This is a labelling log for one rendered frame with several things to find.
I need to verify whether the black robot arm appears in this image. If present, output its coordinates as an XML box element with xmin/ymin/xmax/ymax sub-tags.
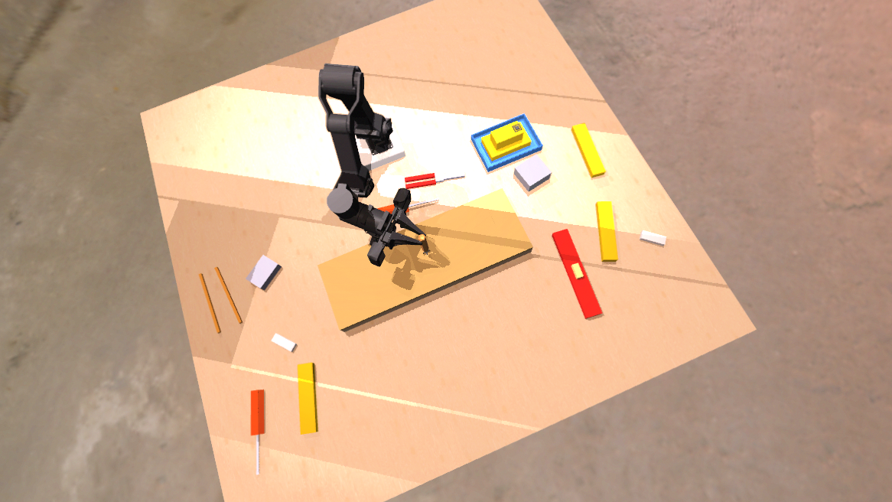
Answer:
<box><xmin>318</xmin><ymin>64</ymin><xmax>393</xmax><ymax>227</ymax></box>

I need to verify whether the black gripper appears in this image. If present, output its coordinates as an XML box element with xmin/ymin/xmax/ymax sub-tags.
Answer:
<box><xmin>357</xmin><ymin>188</ymin><xmax>426</xmax><ymax>267</ymax></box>

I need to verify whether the pale yellow panel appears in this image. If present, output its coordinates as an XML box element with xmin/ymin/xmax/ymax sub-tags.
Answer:
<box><xmin>317</xmin><ymin>188</ymin><xmax>533</xmax><ymax>332</ymax></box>

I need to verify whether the white rectangular bar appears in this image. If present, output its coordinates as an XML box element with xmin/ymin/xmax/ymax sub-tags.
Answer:
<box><xmin>640</xmin><ymin>230</ymin><xmax>666</xmax><ymax>246</ymax></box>
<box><xmin>272</xmin><ymin>334</ymin><xmax>297</xmax><ymax>352</ymax></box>

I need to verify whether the blue shallow tray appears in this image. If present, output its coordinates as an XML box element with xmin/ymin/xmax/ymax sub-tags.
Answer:
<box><xmin>471</xmin><ymin>113</ymin><xmax>543</xmax><ymax>172</ymax></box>

